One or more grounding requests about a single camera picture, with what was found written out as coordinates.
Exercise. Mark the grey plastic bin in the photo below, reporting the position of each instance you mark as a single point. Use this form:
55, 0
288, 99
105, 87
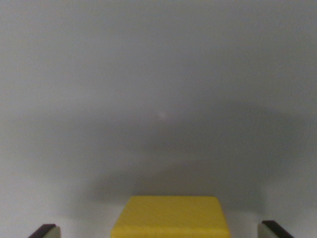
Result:
158, 99

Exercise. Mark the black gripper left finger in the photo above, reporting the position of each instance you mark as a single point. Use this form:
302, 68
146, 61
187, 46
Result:
47, 231

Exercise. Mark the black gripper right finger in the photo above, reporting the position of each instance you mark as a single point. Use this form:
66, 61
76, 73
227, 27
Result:
271, 230

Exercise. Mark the yellow cube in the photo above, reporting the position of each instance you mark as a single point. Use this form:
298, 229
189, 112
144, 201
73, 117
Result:
171, 217

